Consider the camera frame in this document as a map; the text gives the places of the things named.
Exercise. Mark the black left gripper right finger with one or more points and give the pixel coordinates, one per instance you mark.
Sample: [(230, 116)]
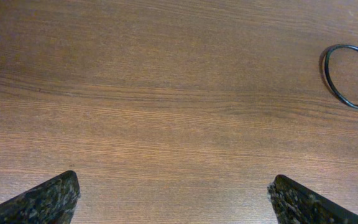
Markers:
[(294, 203)]

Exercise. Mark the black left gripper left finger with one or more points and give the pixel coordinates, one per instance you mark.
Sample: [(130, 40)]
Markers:
[(53, 201)]

